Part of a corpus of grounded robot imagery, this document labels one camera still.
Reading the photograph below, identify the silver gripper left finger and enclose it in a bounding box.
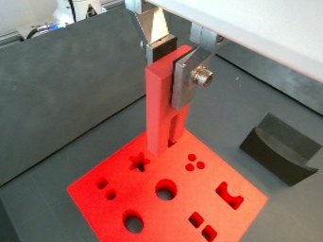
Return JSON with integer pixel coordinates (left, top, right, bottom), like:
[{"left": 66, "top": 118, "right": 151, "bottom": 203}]
[{"left": 126, "top": 0, "right": 178, "bottom": 64}]

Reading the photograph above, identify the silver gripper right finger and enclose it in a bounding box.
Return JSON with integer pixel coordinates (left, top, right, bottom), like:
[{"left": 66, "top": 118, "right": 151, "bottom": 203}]
[{"left": 173, "top": 24, "right": 229, "bottom": 110}]

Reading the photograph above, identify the red double-square peg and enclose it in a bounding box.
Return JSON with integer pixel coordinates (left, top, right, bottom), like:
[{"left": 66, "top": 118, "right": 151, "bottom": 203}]
[{"left": 146, "top": 45, "right": 193, "bottom": 156}]

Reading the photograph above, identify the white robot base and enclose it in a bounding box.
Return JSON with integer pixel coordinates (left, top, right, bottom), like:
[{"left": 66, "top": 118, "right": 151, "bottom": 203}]
[{"left": 27, "top": 0, "right": 106, "bottom": 39}]

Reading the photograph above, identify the black curved holder stand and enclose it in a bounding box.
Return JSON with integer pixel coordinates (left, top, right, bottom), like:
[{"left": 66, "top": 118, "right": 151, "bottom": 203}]
[{"left": 241, "top": 113, "right": 322, "bottom": 186}]

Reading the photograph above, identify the red shape-sorting block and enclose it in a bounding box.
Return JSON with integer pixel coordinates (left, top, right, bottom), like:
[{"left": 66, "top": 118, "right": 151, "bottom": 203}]
[{"left": 68, "top": 132, "right": 267, "bottom": 242}]

